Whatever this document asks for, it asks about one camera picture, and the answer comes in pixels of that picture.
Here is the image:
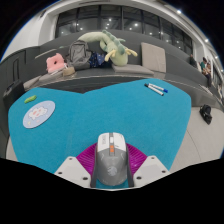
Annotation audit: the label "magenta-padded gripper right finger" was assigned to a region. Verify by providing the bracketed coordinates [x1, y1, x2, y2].
[125, 142, 171, 188]

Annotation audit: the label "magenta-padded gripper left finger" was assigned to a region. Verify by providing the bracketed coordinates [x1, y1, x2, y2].
[54, 142, 100, 189]

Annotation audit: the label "grey white computer mouse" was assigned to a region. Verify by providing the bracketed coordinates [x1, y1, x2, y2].
[94, 132, 129, 187]

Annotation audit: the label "round light blue mouse pad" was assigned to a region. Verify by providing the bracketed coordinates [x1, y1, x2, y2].
[22, 100, 56, 129]

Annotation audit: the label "black bag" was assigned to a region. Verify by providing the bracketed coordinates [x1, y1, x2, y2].
[199, 104, 213, 126]

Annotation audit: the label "black-capped white marker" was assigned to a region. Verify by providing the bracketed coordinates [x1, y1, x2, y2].
[144, 83, 165, 97]

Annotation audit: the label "small green case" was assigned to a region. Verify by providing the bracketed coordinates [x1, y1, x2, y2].
[23, 95, 38, 104]

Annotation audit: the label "flat grey seat cushion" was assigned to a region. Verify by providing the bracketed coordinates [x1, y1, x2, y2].
[111, 63, 155, 76]
[38, 70, 66, 84]
[22, 74, 43, 90]

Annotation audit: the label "black wheeled suitcase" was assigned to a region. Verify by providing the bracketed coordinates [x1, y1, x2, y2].
[2, 59, 26, 110]

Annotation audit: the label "tan straw hat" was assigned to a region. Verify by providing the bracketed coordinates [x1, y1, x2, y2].
[62, 66, 76, 77]

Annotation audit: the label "pink plush cushion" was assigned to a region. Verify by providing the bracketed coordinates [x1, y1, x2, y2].
[45, 52, 67, 74]

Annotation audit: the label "upright grey seat cushion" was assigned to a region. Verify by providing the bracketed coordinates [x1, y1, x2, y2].
[140, 41, 167, 74]

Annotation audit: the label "dark blue patterned bag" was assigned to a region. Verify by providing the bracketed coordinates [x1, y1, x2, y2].
[89, 51, 109, 69]

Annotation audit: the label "person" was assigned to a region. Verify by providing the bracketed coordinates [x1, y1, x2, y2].
[199, 56, 213, 88]
[189, 53, 198, 68]

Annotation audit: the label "grey backpack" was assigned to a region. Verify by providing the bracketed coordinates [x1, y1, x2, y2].
[65, 40, 93, 71]

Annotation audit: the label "green dragon plush toy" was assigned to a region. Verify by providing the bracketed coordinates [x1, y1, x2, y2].
[77, 29, 138, 67]

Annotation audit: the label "ceiling lights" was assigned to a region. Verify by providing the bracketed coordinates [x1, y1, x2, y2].
[175, 9, 210, 44]

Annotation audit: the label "dark glass window wall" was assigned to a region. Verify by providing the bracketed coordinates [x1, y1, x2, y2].
[54, 4, 194, 56]

